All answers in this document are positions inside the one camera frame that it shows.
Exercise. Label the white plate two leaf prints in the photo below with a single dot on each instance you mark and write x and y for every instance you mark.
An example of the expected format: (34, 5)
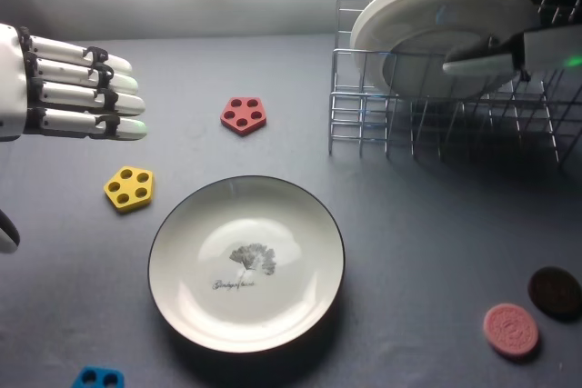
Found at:
(432, 11)

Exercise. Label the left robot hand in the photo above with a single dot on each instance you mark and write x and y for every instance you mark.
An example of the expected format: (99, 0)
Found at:
(59, 83)

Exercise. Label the yellow pentagon block with holes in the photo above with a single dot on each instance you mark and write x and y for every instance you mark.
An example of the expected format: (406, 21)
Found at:
(129, 206)

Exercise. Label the grey table cloth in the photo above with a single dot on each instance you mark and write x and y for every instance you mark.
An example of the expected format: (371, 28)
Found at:
(409, 224)

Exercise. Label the brown toy sandwich cookie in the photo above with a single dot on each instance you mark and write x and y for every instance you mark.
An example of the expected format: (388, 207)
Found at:
(554, 292)

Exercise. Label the pink toy sandwich cookie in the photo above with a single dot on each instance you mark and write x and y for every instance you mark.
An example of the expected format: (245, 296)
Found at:
(511, 330)

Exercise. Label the blue pentagon block with holes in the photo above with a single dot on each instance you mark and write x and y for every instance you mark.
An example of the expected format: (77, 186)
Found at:
(97, 383)

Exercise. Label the white plate single leaf print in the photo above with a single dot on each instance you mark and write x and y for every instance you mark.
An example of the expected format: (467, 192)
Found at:
(245, 306)

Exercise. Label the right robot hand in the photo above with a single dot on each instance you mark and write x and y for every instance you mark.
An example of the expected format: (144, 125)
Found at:
(550, 49)

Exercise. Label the red pentagon block with holes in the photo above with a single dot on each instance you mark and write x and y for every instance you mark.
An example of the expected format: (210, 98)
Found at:
(243, 126)

